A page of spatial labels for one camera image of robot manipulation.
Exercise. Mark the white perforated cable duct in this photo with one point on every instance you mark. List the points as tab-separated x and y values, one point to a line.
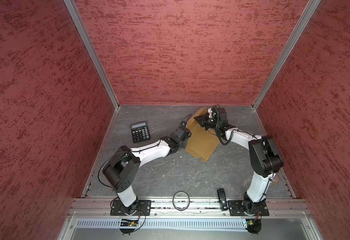
175	224

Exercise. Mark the aluminium front rail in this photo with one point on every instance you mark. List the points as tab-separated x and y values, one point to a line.
181	207

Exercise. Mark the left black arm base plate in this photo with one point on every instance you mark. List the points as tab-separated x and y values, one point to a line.
139	207

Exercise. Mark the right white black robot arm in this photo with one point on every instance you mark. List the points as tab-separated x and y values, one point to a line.
265	157

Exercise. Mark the black desk calculator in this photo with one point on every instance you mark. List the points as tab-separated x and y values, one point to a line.
140	132

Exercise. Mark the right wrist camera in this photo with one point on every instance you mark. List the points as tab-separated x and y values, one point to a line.
220	116

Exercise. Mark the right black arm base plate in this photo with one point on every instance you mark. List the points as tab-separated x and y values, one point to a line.
246	208

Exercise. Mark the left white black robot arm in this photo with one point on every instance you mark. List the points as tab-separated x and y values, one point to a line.
121	168

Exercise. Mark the brown cardboard box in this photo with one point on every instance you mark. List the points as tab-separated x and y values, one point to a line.
202	143

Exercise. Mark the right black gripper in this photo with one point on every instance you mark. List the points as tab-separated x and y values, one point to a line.
202	120

